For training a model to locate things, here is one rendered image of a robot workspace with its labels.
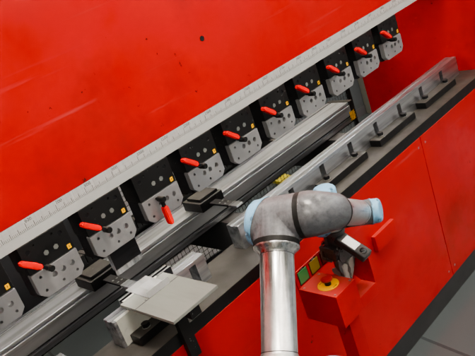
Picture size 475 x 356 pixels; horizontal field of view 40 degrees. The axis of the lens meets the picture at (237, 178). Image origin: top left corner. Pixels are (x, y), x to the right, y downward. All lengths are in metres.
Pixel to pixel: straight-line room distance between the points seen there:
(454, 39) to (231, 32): 1.57
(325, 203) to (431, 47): 2.14
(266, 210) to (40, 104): 0.68
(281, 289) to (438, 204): 1.68
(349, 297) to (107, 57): 1.05
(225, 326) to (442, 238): 1.37
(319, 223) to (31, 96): 0.83
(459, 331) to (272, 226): 1.69
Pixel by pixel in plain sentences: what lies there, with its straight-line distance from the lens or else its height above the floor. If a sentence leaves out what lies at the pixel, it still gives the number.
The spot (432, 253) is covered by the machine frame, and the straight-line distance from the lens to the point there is 3.11.
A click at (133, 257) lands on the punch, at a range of 2.05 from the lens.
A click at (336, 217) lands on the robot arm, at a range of 1.59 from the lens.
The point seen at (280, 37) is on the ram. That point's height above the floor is 1.49.
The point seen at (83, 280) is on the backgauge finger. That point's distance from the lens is 2.25.
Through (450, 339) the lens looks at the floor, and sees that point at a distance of 3.08.
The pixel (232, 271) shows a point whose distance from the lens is 2.22.
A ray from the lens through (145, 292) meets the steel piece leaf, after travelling 2.04.
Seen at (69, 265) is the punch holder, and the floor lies 1.21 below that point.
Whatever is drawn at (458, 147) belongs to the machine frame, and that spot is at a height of 0.64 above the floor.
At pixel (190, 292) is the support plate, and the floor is 1.00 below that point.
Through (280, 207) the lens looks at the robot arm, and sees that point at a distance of 1.58.
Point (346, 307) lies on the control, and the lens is 2.13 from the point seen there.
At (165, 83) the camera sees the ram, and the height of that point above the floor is 1.54.
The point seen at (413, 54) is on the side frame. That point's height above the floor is 0.99.
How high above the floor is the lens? 1.91
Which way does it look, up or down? 20 degrees down
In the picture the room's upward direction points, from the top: 20 degrees counter-clockwise
